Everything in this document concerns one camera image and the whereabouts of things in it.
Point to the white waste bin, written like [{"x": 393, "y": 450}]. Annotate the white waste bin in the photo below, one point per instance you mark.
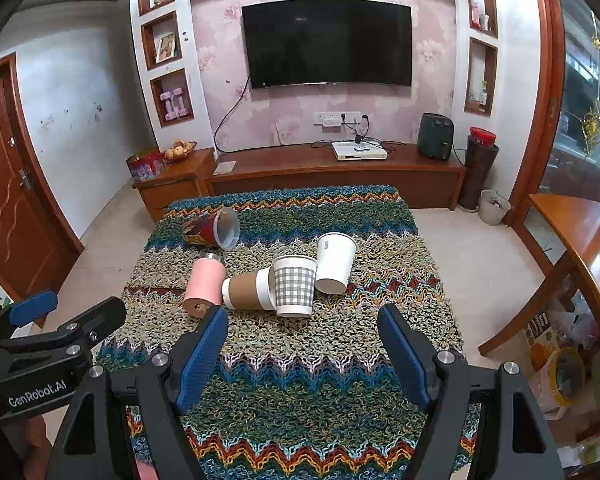
[{"x": 494, "y": 210}]

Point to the yellow round bowl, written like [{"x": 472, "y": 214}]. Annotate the yellow round bowl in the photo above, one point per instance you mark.
[{"x": 567, "y": 377}]

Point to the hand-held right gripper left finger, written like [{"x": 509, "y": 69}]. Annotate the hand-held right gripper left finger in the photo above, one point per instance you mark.
[{"x": 200, "y": 360}]

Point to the tall black red-lidded container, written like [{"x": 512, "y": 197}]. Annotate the tall black red-lidded container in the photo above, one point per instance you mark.
[{"x": 477, "y": 175}]

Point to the printed cardboard box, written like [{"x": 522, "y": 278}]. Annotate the printed cardboard box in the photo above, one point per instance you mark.
[{"x": 540, "y": 332}]

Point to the black flat television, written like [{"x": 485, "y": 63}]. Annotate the black flat television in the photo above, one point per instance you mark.
[{"x": 327, "y": 45}]

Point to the white set-top box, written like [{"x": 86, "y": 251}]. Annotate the white set-top box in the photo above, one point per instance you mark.
[{"x": 357, "y": 152}]

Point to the white wall socket strip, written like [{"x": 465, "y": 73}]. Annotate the white wall socket strip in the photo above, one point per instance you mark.
[{"x": 350, "y": 119}]

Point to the grey checkered paper cup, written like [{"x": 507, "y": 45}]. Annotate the grey checkered paper cup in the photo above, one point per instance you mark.
[{"x": 294, "y": 290}]

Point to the pink dumbbell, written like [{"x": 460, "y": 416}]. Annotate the pink dumbbell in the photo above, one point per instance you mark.
[
  {"x": 169, "y": 105},
  {"x": 181, "y": 101}
]

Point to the colourful knitted blanket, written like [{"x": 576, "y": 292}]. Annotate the colourful knitted blanket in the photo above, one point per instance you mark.
[{"x": 300, "y": 385}]

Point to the wooden table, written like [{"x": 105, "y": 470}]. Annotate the wooden table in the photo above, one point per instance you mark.
[{"x": 580, "y": 225}]

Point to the pink cup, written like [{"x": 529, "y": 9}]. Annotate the pink cup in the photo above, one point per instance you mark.
[{"x": 202, "y": 285}]

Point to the red printed tin box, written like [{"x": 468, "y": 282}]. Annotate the red printed tin box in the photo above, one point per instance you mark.
[{"x": 145, "y": 166}]

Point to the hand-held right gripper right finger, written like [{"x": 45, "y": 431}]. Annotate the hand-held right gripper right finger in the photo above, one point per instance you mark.
[{"x": 405, "y": 357}]

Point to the brown wooden door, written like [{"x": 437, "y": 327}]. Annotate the brown wooden door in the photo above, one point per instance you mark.
[{"x": 15, "y": 185}]

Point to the long wooden television cabinet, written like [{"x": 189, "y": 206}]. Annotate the long wooden television cabinet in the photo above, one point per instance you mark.
[{"x": 330, "y": 175}]

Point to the framed photo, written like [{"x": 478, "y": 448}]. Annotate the framed photo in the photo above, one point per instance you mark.
[{"x": 166, "y": 47}]

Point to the small wooden side cabinet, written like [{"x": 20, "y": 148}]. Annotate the small wooden side cabinet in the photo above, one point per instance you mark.
[{"x": 175, "y": 190}]

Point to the brown sleeved paper cup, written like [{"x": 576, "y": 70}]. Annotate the brown sleeved paper cup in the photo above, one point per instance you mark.
[{"x": 245, "y": 292}]

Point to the red printed paper cup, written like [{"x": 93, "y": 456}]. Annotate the red printed paper cup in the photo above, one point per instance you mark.
[{"x": 202, "y": 230}]

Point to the basket of fruit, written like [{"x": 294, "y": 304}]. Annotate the basket of fruit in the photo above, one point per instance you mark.
[{"x": 179, "y": 151}]

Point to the wooden framed glass door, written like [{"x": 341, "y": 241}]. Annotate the wooden framed glass door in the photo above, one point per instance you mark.
[{"x": 550, "y": 110}]

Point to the black air fryer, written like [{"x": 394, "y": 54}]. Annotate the black air fryer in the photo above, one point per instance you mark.
[{"x": 432, "y": 137}]

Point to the white paper sheet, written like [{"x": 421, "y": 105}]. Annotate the white paper sheet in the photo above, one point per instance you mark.
[{"x": 224, "y": 168}]

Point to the white paper cup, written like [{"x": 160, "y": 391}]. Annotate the white paper cup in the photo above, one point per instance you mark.
[{"x": 335, "y": 260}]

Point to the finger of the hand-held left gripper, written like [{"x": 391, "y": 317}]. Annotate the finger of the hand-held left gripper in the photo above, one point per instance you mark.
[
  {"x": 32, "y": 306},
  {"x": 87, "y": 322}
]

